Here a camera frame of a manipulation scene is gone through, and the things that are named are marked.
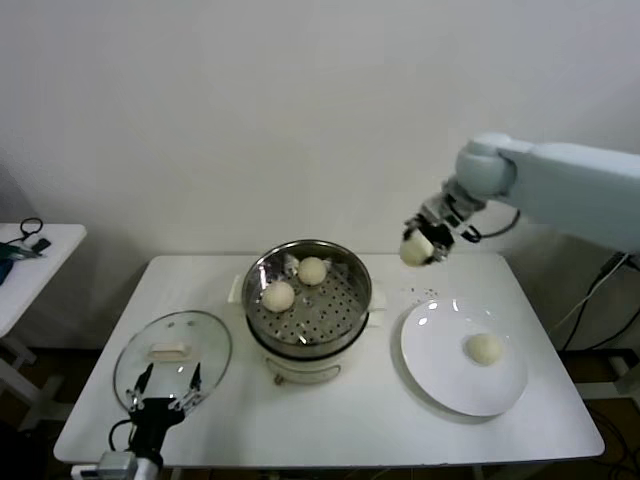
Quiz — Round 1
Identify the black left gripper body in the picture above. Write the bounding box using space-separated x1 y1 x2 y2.
129 397 186 462

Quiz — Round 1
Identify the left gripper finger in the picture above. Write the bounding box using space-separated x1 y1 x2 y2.
125 362 155 413
169 362 202 412

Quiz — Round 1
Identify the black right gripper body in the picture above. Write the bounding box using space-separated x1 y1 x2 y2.
424 214 459 250

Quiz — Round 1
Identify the white steamed baozi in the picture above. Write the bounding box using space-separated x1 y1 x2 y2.
464 333 503 365
298 256 329 287
399 232 435 268
262 280 296 313

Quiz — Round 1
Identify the glass lid with white handle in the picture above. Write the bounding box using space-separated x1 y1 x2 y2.
113 309 234 409

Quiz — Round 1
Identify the perforated steel steamer basket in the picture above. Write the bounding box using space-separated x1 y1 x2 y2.
228 239 389 351

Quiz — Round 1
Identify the white round plate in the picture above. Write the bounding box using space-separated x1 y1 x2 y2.
399 298 530 417

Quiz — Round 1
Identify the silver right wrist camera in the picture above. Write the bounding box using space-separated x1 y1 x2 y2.
424 195 459 221

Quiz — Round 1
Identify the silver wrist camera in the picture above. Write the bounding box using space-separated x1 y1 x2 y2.
99 451 140 476
424 195 459 221

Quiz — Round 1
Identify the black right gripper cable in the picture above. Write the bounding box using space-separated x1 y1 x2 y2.
452 207 521 244

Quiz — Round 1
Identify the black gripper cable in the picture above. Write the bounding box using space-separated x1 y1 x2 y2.
108 418 135 450
452 207 521 244

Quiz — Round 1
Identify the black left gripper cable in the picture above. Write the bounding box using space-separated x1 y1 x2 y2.
108 418 135 450

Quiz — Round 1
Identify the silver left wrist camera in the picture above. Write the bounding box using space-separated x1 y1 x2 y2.
99 451 140 476

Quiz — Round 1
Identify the thin white cable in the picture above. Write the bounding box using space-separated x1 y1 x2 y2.
549 262 614 331

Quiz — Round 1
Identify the black power cable with plug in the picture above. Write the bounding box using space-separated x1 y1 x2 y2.
562 251 640 352

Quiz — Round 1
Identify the green handled tool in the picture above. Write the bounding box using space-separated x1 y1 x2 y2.
0 242 49 262

